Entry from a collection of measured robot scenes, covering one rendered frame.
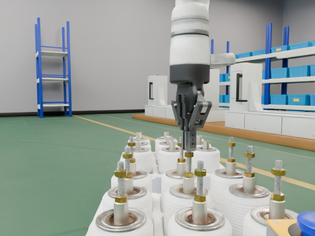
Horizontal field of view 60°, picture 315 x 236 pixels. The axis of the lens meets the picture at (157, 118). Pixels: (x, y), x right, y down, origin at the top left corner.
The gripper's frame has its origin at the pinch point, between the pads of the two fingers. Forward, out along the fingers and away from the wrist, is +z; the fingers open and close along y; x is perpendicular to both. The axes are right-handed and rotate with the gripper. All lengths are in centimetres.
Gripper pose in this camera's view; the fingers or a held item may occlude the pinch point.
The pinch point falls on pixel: (189, 140)
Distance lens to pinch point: 52.8
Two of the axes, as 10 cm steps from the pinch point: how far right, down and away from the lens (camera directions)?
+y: 3.3, 0.8, -9.4
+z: 0.0, 10.0, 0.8
